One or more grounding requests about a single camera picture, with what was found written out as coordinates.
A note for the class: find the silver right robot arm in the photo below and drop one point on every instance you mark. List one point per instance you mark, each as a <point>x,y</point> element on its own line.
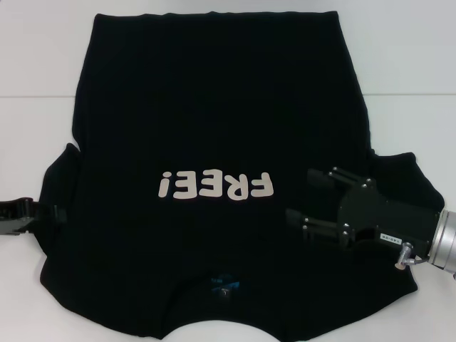
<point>445,242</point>

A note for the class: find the black shirt with FREE print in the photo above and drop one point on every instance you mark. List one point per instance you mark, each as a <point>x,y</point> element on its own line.
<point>221,107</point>

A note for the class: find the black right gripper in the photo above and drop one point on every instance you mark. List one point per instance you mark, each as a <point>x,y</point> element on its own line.
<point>388,217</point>

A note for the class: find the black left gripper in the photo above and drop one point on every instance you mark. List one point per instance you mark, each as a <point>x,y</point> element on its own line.
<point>16,217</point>

